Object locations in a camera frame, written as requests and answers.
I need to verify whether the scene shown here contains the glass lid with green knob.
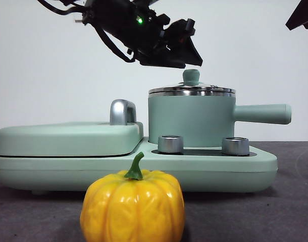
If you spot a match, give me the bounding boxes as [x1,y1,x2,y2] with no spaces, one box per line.
[148,69,236,95]

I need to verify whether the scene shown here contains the yellow toy pumpkin green stem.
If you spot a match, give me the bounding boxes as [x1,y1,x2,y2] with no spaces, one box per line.
[80,152,186,242]

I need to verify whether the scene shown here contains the silver control knob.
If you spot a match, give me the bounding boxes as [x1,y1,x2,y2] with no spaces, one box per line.
[158,135,184,154]
[222,137,250,156]

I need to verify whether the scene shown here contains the mint green breakfast machine base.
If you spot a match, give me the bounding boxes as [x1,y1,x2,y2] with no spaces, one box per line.
[0,136,279,196]

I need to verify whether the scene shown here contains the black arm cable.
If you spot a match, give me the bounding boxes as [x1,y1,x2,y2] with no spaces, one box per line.
[37,0,86,16]
[94,24,134,63]

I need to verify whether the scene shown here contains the mint green pot with handle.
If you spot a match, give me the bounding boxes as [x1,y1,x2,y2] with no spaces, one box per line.
[148,91,293,149]

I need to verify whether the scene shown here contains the mint green cover silver handle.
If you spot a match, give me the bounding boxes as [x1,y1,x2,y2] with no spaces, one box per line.
[0,99,144,157]

